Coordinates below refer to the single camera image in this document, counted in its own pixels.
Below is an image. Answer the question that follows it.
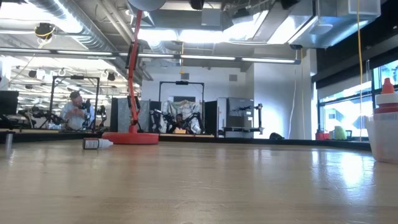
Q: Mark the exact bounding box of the small food coloring dropper bottle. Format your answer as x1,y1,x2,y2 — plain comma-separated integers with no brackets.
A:
82,138,114,151

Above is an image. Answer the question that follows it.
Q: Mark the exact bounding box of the black partition panel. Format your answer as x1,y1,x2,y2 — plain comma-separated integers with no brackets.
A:
203,100,219,137

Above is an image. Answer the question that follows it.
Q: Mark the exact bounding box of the white cloth cover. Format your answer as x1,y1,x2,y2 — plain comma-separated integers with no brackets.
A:
161,99,202,134

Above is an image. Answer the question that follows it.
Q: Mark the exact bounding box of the person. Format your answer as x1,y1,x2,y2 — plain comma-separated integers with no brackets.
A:
60,91,95,131
173,113,187,132

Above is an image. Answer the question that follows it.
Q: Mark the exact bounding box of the grey metal cabinet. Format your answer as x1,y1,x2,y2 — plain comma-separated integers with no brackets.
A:
226,97,255,138

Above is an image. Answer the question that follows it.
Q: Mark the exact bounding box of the long ceiling light fixture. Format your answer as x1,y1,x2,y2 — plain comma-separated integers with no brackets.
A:
111,51,302,65

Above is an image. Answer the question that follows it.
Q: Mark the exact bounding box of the black stand with shelf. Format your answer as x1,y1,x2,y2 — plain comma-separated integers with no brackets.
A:
222,103,265,135

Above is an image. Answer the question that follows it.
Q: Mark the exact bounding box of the red desk lamp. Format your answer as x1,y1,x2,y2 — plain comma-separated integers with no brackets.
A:
101,0,167,146

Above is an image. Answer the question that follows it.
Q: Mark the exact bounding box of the grey partition panel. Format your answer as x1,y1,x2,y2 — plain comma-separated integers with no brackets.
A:
110,97,150,133

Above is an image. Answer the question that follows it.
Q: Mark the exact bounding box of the grey ceiling box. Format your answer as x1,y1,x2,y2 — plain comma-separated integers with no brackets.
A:
201,7,222,27

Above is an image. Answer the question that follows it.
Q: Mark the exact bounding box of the green object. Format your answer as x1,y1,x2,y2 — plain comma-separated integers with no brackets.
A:
334,125,347,141

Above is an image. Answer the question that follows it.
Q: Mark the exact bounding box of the clear plastic bin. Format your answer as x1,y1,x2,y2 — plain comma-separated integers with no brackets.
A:
365,113,398,165

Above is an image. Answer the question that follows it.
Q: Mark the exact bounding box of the black monitor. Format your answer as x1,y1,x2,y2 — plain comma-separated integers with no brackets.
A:
0,90,19,115

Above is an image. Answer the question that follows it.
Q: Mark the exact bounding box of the black rig frame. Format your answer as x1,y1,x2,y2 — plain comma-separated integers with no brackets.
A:
159,80,205,134
49,75,101,131

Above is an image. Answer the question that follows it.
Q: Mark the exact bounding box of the silver ventilation duct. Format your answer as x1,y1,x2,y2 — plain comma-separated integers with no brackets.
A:
251,0,382,50

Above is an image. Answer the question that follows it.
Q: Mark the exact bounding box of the black aluminium table frame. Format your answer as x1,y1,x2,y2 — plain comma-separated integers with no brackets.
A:
0,130,373,151

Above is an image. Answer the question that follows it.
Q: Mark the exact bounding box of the grey metal post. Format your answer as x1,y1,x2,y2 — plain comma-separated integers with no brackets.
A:
4,131,14,152

